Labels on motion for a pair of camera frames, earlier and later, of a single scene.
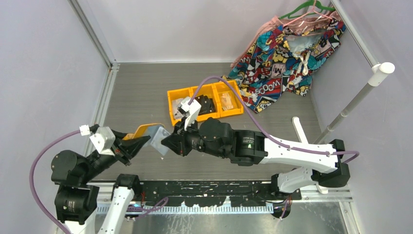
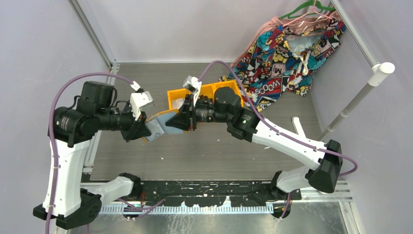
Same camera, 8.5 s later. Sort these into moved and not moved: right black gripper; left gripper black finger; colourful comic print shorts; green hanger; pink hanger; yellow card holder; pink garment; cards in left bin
Moved: left gripper black finger; right black gripper; yellow card holder
Not moved: pink hanger; colourful comic print shorts; green hanger; pink garment; cards in left bin
